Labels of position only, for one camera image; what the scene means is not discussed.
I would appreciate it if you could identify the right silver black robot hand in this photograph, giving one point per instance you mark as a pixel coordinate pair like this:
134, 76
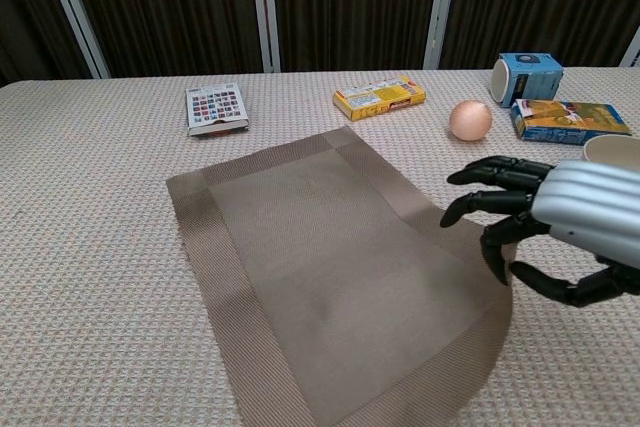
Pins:
590, 207

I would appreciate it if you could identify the light brown bowl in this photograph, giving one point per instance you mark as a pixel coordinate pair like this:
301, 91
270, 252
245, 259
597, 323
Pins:
615, 149

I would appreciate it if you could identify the brown woven placemat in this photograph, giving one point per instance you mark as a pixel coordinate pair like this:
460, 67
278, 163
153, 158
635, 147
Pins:
325, 272

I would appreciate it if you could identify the blue and yellow carton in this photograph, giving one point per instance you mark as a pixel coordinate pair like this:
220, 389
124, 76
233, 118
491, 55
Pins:
560, 119

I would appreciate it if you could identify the blue cube box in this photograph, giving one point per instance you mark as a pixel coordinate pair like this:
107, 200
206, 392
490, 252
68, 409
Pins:
535, 77

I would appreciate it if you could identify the peach coloured egg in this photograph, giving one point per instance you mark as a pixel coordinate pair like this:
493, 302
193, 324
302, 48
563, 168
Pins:
470, 119

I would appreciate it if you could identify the yellow cardboard box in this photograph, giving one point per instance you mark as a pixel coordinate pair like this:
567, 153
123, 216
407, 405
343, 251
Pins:
380, 97

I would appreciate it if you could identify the white box with coloured squares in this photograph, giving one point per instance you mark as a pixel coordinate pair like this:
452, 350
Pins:
216, 104

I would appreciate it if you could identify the black pleated curtain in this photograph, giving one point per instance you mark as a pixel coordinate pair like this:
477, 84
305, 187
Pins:
175, 7

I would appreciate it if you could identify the beige woven tablecloth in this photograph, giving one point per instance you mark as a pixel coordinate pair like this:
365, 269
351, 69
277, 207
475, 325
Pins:
100, 222

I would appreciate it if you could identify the grey metal frame post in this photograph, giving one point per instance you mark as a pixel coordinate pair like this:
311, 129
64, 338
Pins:
75, 12
632, 52
264, 12
441, 12

